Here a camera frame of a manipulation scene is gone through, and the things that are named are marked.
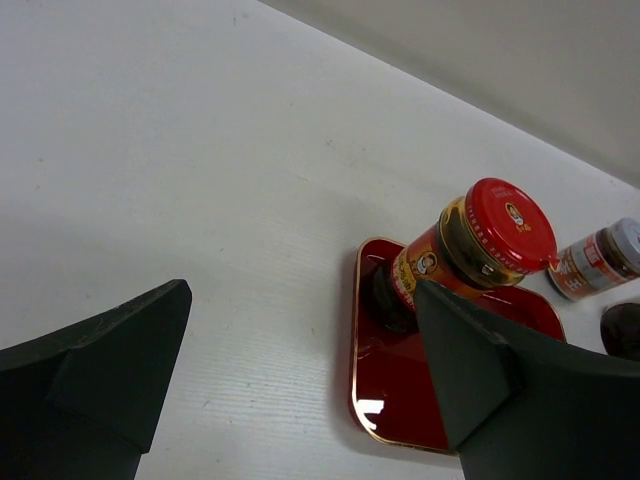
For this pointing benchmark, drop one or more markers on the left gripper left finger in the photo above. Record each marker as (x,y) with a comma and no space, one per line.
(84,402)

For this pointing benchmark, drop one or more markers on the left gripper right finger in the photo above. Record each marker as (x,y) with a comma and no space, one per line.
(518,404)

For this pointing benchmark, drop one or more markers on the red-lid chili sauce jar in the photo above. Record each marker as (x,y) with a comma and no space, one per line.
(488,239)

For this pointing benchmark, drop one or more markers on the white-lid paste jar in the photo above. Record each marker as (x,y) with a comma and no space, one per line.
(600,262)

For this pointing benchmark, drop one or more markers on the red lacquer tray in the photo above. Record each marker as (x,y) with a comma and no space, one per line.
(431,389)

